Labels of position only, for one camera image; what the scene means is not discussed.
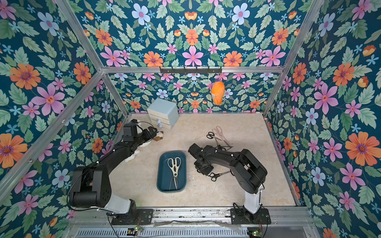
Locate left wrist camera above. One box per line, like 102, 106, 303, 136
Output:
122, 120, 138, 142

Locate light blue drawer cabinet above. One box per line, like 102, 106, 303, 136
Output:
147, 98, 179, 130

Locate blue black handled scissors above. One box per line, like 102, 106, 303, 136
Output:
169, 177, 173, 190

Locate cream kitchen shears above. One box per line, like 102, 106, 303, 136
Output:
167, 157, 181, 190

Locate brown white bear plush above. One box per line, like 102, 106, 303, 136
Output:
153, 131, 164, 141

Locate small black scissors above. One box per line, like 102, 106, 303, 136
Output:
208, 171, 231, 182

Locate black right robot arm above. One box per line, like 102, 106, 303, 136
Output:
188, 143, 268, 215

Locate orange hanging plush toy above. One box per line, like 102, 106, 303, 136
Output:
211, 81, 225, 106

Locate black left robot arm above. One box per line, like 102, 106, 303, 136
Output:
68, 125, 157, 214

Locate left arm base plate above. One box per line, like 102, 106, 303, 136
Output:
111, 208, 153, 226

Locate pink handled scissors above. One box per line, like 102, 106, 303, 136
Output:
212, 126, 231, 146

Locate teal plastic storage box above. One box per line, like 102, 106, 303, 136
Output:
157, 151, 187, 193

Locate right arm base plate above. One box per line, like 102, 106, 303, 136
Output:
230, 207, 271, 225

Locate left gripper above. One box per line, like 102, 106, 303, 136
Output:
132, 125, 157, 146

